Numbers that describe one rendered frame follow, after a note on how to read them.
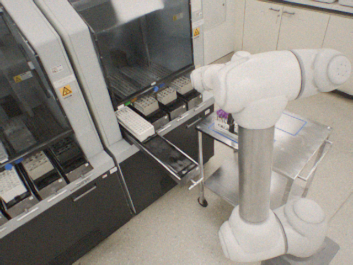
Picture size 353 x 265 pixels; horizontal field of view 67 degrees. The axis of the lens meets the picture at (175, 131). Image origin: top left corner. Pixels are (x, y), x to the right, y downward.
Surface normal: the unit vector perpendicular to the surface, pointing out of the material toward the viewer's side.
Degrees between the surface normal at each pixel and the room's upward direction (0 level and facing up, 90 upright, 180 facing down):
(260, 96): 82
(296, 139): 0
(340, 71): 62
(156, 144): 0
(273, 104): 85
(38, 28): 29
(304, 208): 7
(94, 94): 90
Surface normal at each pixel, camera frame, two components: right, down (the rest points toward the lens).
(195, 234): -0.10, -0.74
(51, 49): 0.65, 0.46
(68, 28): 0.23, -0.42
